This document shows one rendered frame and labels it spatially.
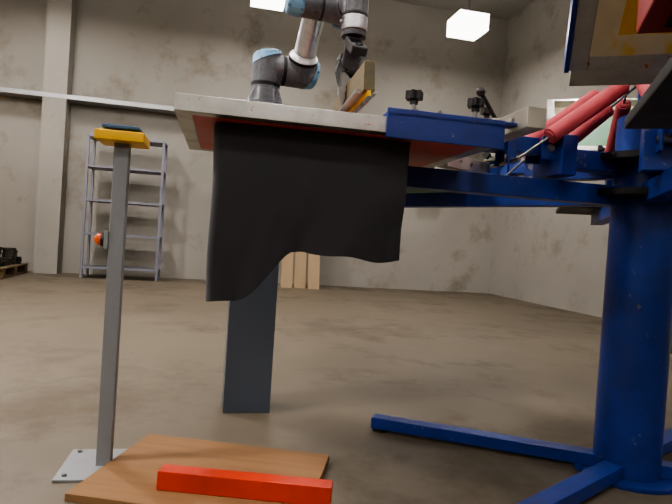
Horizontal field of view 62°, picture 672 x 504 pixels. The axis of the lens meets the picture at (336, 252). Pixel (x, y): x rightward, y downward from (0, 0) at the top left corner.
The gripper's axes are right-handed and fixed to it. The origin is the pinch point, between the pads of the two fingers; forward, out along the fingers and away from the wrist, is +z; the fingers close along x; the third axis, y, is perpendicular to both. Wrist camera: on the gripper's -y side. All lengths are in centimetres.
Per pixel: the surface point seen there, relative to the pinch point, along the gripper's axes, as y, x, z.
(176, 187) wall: 697, 103, -24
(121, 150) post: 10, 63, 19
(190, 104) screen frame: -29, 42, 12
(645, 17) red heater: -90, -20, 8
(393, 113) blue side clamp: -30.4, -3.8, 9.6
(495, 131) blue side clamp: -30.4, -30.0, 11.1
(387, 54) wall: 702, -206, -261
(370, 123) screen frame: -29.3, 1.3, 12.3
